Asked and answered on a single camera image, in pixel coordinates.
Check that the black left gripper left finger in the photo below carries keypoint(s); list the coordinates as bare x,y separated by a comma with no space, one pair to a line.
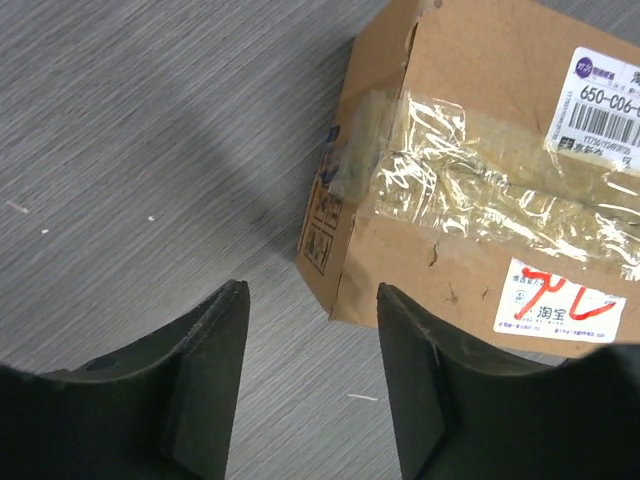
161,407

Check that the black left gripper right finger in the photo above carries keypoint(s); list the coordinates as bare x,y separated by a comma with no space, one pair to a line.
464,409

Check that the brown cardboard express box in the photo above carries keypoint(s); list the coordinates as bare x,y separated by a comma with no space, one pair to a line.
485,161

